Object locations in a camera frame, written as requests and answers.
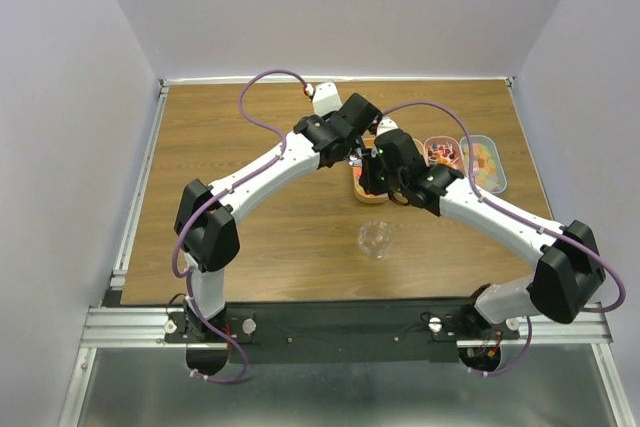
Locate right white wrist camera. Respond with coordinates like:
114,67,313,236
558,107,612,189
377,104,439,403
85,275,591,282
376,117,398,136

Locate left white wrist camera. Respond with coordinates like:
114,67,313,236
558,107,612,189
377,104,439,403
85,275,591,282
304,81,343,117

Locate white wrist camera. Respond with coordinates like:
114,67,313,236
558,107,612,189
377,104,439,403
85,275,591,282
376,117,398,136
304,81,343,117

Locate silver metal scoop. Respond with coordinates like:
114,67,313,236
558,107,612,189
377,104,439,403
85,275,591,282
347,147,376,168

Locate orange tray star candies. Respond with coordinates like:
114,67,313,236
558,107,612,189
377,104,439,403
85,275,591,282
350,138,391,206

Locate clear glass jar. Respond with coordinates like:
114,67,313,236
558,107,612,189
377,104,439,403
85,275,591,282
357,220,393,260

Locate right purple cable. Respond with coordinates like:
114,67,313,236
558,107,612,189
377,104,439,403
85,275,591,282
379,100,627,378

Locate blue tray popsicle candies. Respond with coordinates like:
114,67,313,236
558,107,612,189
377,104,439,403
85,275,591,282
470,135,507,194

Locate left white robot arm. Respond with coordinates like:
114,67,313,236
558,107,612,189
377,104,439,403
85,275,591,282
171,94,382,342

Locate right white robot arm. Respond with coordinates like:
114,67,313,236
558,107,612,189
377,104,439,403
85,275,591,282
361,119,605,339

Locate pink tray round lollipops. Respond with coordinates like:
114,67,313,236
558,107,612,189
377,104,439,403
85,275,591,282
424,136,464,171

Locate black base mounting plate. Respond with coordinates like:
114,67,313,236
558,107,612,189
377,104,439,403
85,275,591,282
164,299,531,366

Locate aluminium frame rail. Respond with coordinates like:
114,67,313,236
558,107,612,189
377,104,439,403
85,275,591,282
80,307,226,350

